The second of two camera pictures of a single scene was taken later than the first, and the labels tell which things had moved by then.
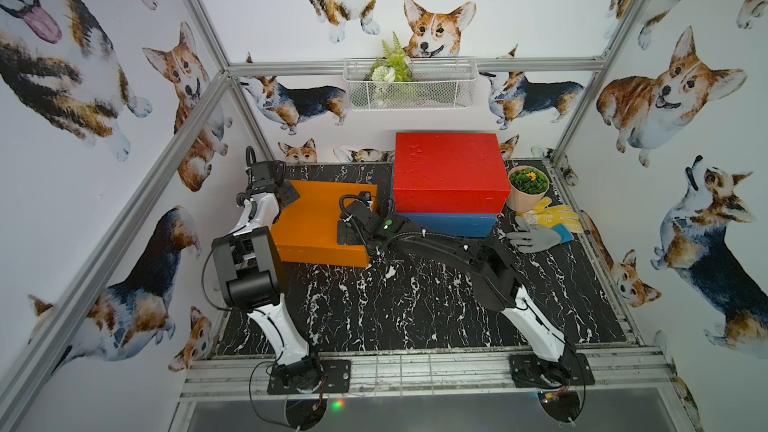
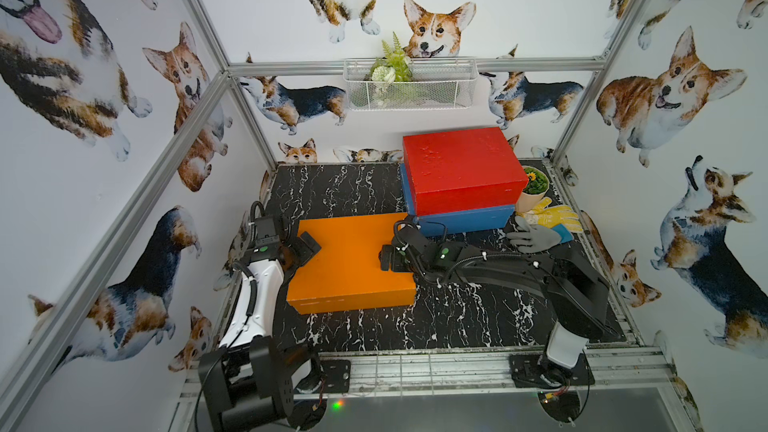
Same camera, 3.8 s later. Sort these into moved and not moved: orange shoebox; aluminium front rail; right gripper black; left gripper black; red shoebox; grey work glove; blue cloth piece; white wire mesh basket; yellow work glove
Moved: orange shoebox; left gripper black; right gripper black; red shoebox
Not moved: aluminium front rail; blue cloth piece; grey work glove; white wire mesh basket; yellow work glove
